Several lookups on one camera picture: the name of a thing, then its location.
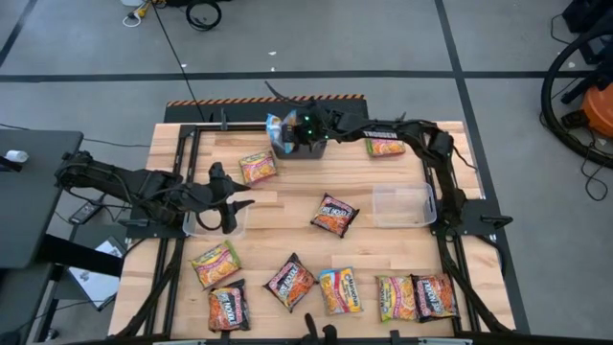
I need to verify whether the orange shop vacuum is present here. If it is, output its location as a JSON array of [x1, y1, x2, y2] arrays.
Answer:
[[581, 83, 613, 140]]

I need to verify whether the yellow white extension plug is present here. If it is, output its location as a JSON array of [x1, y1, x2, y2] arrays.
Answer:
[[122, 0, 153, 28]]

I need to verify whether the black equipment case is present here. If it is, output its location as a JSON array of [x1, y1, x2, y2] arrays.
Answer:
[[561, 0, 613, 35]]

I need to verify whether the long black floor cable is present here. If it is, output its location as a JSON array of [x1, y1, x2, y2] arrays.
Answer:
[[149, 0, 208, 122]]

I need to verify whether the black Fire Noodle pack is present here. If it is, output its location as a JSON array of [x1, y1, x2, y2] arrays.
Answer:
[[309, 193, 361, 240], [207, 279, 252, 334], [262, 252, 320, 313], [411, 273, 460, 323]]

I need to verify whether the blue Maruchan ramen pack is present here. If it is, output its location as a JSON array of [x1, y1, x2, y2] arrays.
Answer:
[[265, 110, 299, 155], [318, 266, 364, 316]]

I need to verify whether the black power brick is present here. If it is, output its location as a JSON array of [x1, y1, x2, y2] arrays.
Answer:
[[69, 199, 102, 225]]

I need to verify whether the black vacuum hose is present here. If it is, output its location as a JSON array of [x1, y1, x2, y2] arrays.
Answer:
[[539, 18, 613, 170]]

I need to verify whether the black desk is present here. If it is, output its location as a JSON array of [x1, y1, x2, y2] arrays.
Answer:
[[0, 128, 85, 270]]

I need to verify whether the black mat with hazard stripe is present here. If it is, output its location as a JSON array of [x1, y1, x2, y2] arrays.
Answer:
[[164, 94, 370, 124]]

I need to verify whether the green Maruchan ramen pack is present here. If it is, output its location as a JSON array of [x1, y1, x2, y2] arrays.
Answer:
[[375, 274, 419, 323], [238, 149, 279, 187], [366, 137, 407, 158], [190, 239, 242, 289]]

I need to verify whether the thin black tangled cable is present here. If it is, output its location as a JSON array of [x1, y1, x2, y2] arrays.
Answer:
[[578, 138, 610, 202]]

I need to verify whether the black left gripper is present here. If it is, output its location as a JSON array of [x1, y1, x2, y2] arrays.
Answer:
[[184, 161, 256, 235]]

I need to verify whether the clear plastic bin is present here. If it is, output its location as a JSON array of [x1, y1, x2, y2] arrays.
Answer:
[[181, 203, 249, 240], [372, 182, 438, 229]]

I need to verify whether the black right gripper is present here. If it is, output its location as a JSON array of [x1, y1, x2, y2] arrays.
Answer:
[[282, 109, 336, 146]]

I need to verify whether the black aluminium table frame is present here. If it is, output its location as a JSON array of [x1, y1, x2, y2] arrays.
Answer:
[[114, 122, 516, 339]]

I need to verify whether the black cable coil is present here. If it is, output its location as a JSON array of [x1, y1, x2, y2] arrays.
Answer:
[[185, 0, 223, 33]]

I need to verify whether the white paper booklet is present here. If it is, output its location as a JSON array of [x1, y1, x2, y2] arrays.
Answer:
[[68, 237, 126, 311]]

